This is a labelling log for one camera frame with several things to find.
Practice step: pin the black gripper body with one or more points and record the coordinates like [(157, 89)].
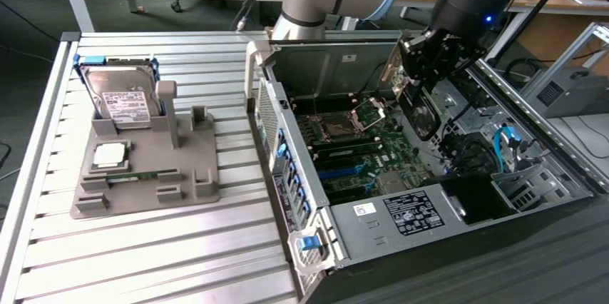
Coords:
[(466, 15)]

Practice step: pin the black graphics card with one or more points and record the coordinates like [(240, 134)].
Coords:
[(422, 115)]

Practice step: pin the metal drive cage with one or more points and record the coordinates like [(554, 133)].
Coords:
[(456, 104)]

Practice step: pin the grey equipment box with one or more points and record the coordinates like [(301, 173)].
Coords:
[(576, 97)]

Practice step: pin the metal socket cover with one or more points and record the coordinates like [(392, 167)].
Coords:
[(370, 111)]

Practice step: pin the CPU socket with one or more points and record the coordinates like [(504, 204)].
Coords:
[(337, 127)]

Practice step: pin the green motherboard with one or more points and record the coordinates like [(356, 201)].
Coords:
[(394, 154)]

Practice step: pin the open PC case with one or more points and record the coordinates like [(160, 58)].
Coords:
[(295, 132)]

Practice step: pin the grey chipset heatsink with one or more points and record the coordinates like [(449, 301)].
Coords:
[(394, 181)]

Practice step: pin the metal disk bay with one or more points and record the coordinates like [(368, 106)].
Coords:
[(528, 190)]

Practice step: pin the blue expansion slot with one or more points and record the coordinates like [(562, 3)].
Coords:
[(340, 172)]

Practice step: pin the grey power supply unit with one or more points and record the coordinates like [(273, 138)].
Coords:
[(370, 222)]

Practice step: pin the blue release latch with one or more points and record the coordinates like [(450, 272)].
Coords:
[(308, 242)]

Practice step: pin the hard disk in blue carrier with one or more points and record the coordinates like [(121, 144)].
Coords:
[(119, 86)]

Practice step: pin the green RAM stick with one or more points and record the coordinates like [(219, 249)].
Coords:
[(133, 177)]

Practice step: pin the silver CPU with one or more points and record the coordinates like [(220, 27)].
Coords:
[(109, 156)]

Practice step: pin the grey parts rack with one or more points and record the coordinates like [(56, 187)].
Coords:
[(143, 197)]

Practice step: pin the aluminium frame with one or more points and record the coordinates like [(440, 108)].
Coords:
[(585, 38)]

